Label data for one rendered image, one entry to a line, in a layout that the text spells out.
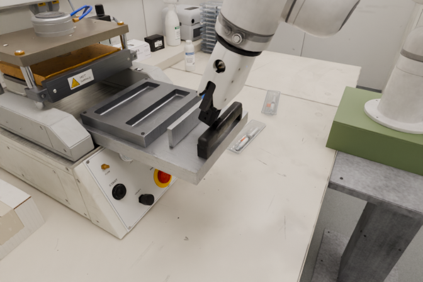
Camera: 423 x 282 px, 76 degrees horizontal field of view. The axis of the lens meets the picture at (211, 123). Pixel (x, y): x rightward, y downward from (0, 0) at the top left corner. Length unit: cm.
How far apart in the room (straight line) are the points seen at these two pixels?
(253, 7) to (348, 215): 154
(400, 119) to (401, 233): 44
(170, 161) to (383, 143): 62
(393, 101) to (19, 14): 102
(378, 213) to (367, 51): 208
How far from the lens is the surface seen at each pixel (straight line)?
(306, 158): 85
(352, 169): 86
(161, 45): 156
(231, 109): 52
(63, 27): 69
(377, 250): 128
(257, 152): 83
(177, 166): 46
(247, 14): 37
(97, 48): 76
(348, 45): 299
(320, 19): 35
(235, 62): 39
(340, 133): 88
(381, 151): 90
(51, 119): 59
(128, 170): 64
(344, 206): 182
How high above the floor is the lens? 127
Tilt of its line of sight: 33 degrees down
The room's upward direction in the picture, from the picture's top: straight up
